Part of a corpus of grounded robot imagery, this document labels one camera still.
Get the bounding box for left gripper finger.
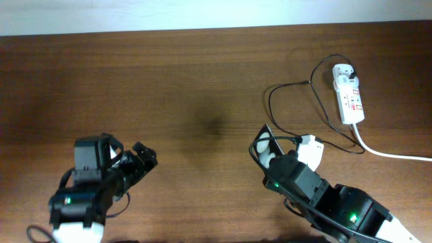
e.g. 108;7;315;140
101;133;124;159
132;142;158;167

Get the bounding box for black smartphone with lit screen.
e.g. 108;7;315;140
254;124;284;169

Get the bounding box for black charging cable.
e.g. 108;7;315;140
268;53;366;155

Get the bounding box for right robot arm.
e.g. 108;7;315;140
258;151;418;242

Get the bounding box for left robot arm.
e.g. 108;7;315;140
49;134;158;242

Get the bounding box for white USB charger plug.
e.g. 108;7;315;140
332;63;359;91

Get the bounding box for white power strip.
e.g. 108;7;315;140
333;76;365;125

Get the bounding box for white power strip cord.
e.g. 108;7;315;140
350;123;432;163

